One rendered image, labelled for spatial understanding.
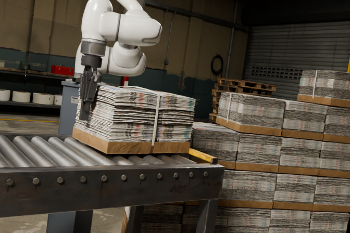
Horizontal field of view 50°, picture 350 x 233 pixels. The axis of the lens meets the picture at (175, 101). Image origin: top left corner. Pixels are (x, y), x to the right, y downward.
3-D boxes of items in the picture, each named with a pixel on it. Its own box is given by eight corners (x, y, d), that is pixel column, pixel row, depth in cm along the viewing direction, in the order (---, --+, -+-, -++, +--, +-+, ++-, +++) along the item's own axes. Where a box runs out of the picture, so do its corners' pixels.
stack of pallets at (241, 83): (241, 131, 996) (248, 82, 989) (270, 138, 923) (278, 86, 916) (204, 130, 912) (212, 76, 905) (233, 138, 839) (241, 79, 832)
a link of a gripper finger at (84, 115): (89, 102, 140) (90, 102, 139) (87, 120, 140) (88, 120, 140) (82, 101, 138) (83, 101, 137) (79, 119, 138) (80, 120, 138)
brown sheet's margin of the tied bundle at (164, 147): (148, 138, 175) (149, 129, 175) (188, 152, 153) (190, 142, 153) (119, 138, 165) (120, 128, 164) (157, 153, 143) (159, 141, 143)
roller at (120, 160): (75, 140, 158) (79, 150, 160) (126, 170, 120) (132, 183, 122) (86, 134, 161) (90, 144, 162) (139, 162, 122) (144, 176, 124)
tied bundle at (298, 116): (253, 127, 270) (258, 95, 268) (289, 131, 278) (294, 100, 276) (282, 137, 233) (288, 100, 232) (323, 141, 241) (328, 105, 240)
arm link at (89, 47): (100, 42, 144) (98, 58, 145) (77, 38, 139) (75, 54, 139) (111, 42, 137) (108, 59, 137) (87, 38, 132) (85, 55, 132)
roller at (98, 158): (60, 146, 155) (71, 149, 158) (108, 179, 117) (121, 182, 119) (64, 134, 155) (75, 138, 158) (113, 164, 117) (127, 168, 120)
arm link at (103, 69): (74, 72, 224) (79, 35, 223) (105, 76, 228) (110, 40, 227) (73, 72, 208) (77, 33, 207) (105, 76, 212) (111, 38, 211)
